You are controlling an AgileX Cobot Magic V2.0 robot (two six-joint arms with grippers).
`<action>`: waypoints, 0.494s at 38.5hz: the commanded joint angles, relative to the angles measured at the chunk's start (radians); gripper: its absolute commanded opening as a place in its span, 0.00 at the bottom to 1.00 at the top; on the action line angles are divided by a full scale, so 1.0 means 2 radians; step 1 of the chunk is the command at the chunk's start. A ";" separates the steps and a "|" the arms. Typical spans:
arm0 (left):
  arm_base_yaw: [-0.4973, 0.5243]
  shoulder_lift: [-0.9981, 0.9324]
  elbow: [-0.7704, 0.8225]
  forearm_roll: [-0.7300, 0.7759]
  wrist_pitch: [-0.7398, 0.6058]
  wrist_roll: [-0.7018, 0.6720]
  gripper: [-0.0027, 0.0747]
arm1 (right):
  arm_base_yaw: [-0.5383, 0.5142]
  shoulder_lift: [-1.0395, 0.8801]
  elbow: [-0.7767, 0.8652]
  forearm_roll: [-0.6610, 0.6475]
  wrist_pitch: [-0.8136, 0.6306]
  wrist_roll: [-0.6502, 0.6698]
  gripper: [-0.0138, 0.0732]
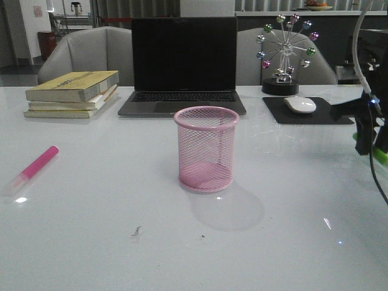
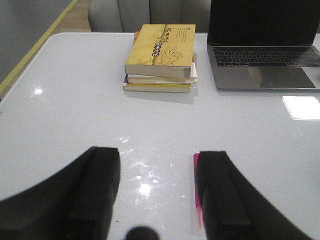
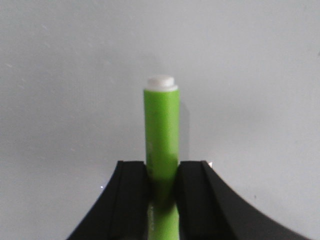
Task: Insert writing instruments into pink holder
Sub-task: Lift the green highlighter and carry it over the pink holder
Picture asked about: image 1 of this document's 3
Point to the grey armchair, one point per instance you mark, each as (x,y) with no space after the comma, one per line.
(94,49)
(249,71)

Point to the red trash bin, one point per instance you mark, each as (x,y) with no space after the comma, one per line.
(47,43)

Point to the pink highlighter pen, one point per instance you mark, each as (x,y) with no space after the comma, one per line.
(16,184)

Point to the middle cream book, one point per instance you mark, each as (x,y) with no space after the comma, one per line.
(94,104)

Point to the pink mesh pen holder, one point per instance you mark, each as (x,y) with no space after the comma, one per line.
(206,137)

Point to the left grey armchair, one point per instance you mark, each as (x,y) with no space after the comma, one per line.
(94,49)

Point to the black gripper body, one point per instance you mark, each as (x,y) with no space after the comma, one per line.
(360,107)

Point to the bottom yellow book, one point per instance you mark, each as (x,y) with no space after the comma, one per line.
(68,114)

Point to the dark grey laptop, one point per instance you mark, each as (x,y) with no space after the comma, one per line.
(183,62)

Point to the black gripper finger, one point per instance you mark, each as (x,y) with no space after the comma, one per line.
(365,134)
(382,138)

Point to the right grey armchair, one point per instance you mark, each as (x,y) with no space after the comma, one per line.
(249,71)

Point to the yellow book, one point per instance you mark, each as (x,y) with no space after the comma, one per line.
(74,86)
(68,114)

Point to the top yellow book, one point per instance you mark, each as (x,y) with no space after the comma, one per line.
(74,86)

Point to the white box behind laptop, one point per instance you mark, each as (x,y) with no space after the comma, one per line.
(207,8)

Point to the black mouse pad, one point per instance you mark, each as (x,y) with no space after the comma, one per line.
(321,116)

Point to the ferris wheel desk toy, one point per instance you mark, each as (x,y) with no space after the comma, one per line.
(286,46)

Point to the green highlighter pen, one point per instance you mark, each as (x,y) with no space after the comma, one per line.
(380,156)

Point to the white computer mouse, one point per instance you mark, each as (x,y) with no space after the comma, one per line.
(300,105)

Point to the fruit bowl on counter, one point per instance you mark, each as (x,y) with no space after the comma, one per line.
(314,5)

